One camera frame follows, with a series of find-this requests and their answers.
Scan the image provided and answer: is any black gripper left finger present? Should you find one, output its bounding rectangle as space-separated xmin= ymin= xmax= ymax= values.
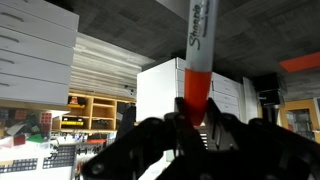
xmin=81 ymin=97 xmax=209 ymax=180

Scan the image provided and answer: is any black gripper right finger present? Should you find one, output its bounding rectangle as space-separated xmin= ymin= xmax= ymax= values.
xmin=206 ymin=99 xmax=320 ymax=180

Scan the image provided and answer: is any orange white Sharpie marker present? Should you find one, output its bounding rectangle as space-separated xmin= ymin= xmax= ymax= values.
xmin=184 ymin=0 xmax=219 ymax=126

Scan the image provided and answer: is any yellow framed door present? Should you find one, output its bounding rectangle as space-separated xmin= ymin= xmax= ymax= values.
xmin=280 ymin=99 xmax=320 ymax=143

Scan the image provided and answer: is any white drawer cabinet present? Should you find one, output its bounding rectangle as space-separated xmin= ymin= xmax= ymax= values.
xmin=0 ymin=0 xmax=79 ymax=105
xmin=136 ymin=58 xmax=258 ymax=123

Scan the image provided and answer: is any wooden shelf unit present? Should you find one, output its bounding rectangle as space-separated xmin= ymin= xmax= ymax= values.
xmin=52 ymin=92 xmax=135 ymax=134

